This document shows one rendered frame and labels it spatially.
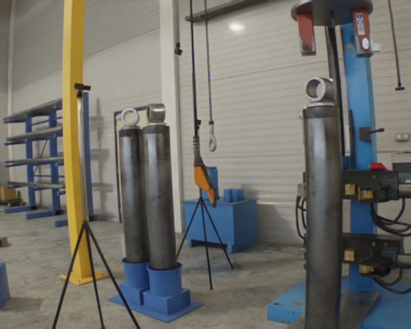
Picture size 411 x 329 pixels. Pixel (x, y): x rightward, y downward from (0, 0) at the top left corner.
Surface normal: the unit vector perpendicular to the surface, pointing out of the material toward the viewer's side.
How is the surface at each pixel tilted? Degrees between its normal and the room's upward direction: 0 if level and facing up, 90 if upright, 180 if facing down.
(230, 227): 90
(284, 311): 90
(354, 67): 90
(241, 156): 90
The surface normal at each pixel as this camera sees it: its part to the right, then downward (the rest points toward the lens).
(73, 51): 0.77, -0.02
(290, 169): -0.63, 0.04
